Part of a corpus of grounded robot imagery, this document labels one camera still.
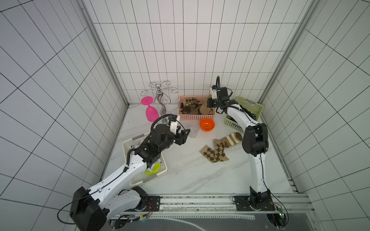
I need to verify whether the white sock neon yellow toe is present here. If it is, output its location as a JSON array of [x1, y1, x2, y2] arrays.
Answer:
[[144, 160, 161, 176]]

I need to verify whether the brown tan striped sock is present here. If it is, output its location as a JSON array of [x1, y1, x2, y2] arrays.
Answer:
[[214, 132, 243, 148]]

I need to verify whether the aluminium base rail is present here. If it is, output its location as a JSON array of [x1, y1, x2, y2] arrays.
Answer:
[[103, 191, 314, 220]]

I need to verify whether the chrome glass holder stand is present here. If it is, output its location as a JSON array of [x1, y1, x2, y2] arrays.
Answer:
[[140, 80, 178, 116]]

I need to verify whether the pink plastic wine glass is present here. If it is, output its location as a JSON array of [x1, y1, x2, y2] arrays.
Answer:
[[141, 96, 160, 122]]

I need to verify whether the green perforated plastic basket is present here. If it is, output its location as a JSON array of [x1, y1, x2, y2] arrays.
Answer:
[[224, 96, 264, 133]]

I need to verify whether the white perforated plastic basket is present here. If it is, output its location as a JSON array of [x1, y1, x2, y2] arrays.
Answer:
[[122, 132, 168, 186]]

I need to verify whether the pink perforated plastic basket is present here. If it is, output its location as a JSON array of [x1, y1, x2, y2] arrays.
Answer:
[[177, 95, 216, 121]]

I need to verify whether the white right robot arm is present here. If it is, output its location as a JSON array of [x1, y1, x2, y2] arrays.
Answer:
[[207, 85, 271, 210]]

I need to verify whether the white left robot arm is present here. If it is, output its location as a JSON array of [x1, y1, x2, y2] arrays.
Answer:
[[69, 124, 190, 231]]

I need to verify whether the brown tan knit sock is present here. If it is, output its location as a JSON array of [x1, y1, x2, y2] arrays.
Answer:
[[180, 98, 203, 115]]

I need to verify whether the tan brown argyle sock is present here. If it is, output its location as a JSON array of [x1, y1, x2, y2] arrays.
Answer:
[[200, 140, 229, 163]]

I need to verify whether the clear plastic cup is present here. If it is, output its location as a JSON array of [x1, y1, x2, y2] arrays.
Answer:
[[188, 122, 200, 138]]

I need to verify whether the plain tan sock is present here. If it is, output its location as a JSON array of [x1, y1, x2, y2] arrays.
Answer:
[[199, 95, 214, 115]]

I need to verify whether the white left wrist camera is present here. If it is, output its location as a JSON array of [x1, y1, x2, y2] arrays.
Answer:
[[169, 114, 178, 135]]

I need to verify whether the orange plastic bowl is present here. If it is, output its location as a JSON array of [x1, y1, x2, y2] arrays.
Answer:
[[199, 118, 215, 132]]

